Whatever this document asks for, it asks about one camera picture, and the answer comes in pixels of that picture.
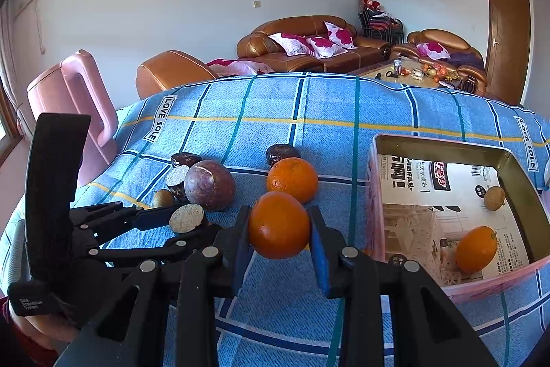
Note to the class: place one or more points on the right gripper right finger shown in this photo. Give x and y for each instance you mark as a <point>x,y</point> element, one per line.
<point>428,329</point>

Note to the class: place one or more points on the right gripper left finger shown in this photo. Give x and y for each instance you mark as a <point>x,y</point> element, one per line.
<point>129,329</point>

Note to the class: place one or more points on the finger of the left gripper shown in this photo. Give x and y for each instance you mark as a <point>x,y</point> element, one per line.
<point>197,239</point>
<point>153,218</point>

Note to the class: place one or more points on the purple sliced yam piece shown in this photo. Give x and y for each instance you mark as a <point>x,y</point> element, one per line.
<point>175,181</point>

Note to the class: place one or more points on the purple passion fruit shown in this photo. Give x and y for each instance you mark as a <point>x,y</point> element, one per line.
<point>209,184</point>

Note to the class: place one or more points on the orange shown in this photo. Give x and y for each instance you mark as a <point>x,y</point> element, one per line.
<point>278,226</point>
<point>476,249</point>
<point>294,176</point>

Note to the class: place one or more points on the small tan longan fruit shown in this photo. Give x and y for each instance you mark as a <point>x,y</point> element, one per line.
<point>494,198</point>

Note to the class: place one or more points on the dark red date left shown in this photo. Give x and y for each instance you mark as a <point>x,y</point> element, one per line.
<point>184,159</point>

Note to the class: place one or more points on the dark red date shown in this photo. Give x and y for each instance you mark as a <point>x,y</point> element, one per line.
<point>280,151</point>
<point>184,159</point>

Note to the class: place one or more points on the dark red date right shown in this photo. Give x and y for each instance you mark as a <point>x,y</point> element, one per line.
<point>280,151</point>

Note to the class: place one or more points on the blue plaid table cloth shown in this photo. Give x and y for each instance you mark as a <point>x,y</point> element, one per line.
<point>280,317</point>

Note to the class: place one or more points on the pink tin box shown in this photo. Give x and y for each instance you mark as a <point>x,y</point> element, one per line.
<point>525,202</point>

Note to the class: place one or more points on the printed paper sheet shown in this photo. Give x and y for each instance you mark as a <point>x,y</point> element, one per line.
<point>429,206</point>

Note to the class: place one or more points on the pink plastic pitcher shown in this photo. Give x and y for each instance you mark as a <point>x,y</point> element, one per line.
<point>75,86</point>

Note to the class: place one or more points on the flower cushion near ottoman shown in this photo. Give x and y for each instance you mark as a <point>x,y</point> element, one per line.
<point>225,68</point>

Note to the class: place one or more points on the brown leather three-seat sofa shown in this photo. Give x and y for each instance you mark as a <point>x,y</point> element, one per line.
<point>257,46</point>

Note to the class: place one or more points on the white pink flower cushion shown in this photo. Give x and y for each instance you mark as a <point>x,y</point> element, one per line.
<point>339,36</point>

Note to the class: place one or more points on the fruit pile on coffee table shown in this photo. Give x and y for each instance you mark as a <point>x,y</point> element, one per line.
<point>439,72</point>

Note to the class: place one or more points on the wooden coffee table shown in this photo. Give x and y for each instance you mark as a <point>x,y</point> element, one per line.
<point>403,71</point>

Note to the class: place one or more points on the stacked dark chairs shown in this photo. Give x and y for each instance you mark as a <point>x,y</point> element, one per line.
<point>378,24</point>

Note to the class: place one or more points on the armchair flower cushion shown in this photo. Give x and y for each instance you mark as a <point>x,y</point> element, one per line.
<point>433,51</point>

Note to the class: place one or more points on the brown leather armchair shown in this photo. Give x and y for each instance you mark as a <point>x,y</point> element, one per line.
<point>449,50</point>

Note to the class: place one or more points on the brown wooden door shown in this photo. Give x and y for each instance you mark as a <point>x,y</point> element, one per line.
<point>508,49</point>

